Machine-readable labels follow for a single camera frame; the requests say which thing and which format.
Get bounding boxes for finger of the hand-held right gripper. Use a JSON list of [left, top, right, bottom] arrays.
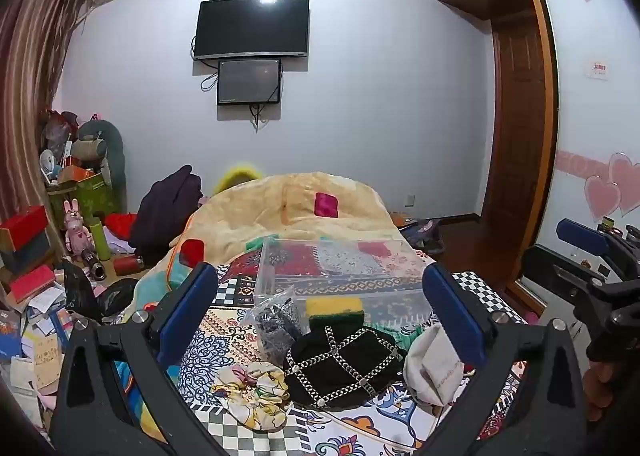
[[521, 244, 608, 309], [556, 217, 640, 282]]

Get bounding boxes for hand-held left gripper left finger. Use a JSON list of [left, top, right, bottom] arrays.
[[48, 261, 228, 456]]

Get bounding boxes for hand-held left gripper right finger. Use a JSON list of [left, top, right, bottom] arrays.
[[415, 263, 601, 456]]

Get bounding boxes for white cloth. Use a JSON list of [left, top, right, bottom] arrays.
[[402, 322, 476, 408]]

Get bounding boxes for green knitted sock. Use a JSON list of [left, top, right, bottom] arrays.
[[372, 325, 418, 351]]

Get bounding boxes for silver glitter pouch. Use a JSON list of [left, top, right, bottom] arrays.
[[240, 286, 304, 367]]

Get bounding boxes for floral fabric scrunchie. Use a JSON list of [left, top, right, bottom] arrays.
[[210, 361, 292, 432]]

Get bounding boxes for clear plastic storage box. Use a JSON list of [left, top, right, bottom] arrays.
[[254, 237, 434, 324]]

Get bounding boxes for yellow green sponge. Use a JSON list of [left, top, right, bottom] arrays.
[[306, 297, 365, 334]]

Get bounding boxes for black quilted chain bag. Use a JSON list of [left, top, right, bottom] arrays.
[[284, 325, 407, 411]]

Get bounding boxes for person's right hand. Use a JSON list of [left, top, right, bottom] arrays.
[[582, 360, 620, 423]]

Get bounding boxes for pink heart stickers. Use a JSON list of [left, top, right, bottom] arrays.
[[556, 151, 640, 223]]

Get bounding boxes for patterned bed sheet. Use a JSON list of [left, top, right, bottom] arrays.
[[115, 251, 531, 456]]

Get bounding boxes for red can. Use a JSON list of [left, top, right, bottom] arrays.
[[112, 255, 146, 277]]

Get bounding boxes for backpack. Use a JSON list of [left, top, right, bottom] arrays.
[[400, 218, 444, 255]]

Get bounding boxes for white sliding wardrobe door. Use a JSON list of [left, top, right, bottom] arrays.
[[520, 0, 640, 287]]

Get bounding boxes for black flashlight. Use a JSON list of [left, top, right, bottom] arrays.
[[80, 248, 107, 281]]

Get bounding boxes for black plastic bag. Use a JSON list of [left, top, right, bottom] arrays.
[[60, 261, 139, 323]]

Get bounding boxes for dark purple jacket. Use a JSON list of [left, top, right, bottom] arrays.
[[129, 165, 204, 255]]

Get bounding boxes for wooden door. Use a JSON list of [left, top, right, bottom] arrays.
[[482, 21, 547, 287]]

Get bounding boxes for red cloth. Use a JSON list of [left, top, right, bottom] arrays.
[[104, 212, 139, 240]]

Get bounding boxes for green bottle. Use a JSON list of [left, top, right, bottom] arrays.
[[87, 217, 112, 261]]

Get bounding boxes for pink rabbit toy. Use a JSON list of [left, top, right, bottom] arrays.
[[62, 198, 94, 255]]

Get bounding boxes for beige patchwork blanket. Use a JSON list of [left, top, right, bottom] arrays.
[[120, 171, 416, 322]]

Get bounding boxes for green cardboard box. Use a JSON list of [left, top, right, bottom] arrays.
[[47, 171, 115, 222]]

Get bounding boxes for red book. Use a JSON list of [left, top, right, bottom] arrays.
[[10, 266, 57, 303]]

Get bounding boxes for pile of papers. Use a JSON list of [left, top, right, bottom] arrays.
[[0, 286, 76, 437]]

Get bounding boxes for red box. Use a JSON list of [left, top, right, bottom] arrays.
[[0, 206, 51, 253]]

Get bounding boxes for grey plush toy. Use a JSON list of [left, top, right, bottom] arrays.
[[70, 119, 126, 193]]

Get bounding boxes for striped brown curtain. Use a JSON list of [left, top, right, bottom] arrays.
[[0, 0, 93, 237]]

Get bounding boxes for yellow fluffy ring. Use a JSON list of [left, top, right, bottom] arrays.
[[210, 166, 263, 198]]

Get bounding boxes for small wall monitor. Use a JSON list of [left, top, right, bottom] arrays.
[[216, 59, 283, 107]]

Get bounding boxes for large wall television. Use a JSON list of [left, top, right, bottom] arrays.
[[193, 0, 310, 61]]

